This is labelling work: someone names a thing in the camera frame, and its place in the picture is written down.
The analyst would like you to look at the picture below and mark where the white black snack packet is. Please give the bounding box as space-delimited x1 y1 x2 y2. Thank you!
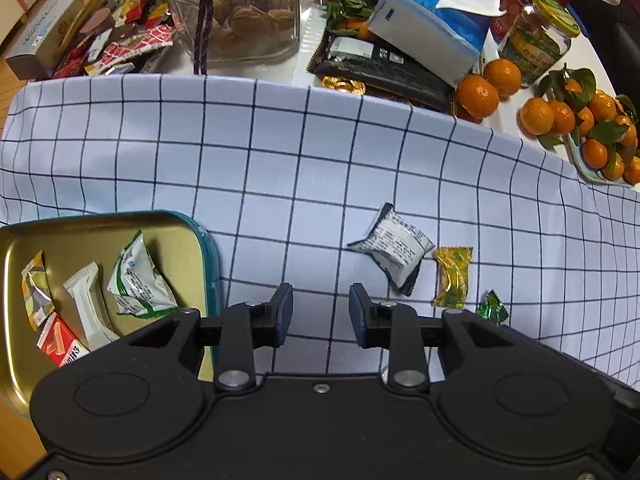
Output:
347 203 435 297

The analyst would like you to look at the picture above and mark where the gold foil candy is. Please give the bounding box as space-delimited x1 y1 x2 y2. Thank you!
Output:
434 246 473 309

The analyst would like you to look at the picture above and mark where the green foil candy wrapper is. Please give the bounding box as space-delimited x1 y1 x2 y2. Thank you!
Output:
475 290 509 325

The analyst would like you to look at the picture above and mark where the white green snack packet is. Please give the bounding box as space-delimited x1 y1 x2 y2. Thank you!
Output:
107 231 178 318

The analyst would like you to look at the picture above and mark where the white stick snack packet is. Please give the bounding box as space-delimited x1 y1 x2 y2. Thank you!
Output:
63 262 119 351

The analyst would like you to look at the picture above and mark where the red white snack packet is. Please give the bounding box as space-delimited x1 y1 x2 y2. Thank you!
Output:
37 313 89 367

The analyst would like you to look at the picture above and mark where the yellow silver pastry packet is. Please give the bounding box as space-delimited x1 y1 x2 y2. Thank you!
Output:
21 252 54 330

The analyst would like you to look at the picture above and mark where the teal gold metal tin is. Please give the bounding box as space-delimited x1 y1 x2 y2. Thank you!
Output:
1 211 221 416

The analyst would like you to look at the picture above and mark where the white checkered tablecloth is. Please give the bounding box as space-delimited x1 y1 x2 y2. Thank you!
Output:
1 75 639 386

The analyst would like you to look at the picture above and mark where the mandarin orange near box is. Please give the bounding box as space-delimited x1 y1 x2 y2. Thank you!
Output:
456 74 500 120

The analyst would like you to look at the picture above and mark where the black snack package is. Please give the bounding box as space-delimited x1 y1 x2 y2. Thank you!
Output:
307 32 454 115

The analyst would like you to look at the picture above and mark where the light blue fruit plate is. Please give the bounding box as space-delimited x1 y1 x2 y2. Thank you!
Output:
562 131 639 190

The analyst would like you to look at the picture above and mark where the mandarin orange beside jar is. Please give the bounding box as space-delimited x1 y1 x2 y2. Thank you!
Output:
483 58 522 99

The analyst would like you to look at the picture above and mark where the pile of mandarins with leaves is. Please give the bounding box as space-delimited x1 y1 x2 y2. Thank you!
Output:
518 67 639 188

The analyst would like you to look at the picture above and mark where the blue white tissue box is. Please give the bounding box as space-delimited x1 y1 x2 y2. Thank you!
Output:
368 0 504 87

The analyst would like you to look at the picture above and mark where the glass jar of walnuts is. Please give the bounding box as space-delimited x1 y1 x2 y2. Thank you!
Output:
167 0 300 75

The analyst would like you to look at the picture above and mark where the green label glass jar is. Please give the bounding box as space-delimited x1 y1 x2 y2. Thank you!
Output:
498 0 582 88

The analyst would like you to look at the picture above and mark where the pile of red snack wrappers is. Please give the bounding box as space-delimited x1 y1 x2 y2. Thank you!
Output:
52 0 175 78

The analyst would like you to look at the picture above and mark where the beige cardboard box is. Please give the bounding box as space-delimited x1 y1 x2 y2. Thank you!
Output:
6 0 85 80

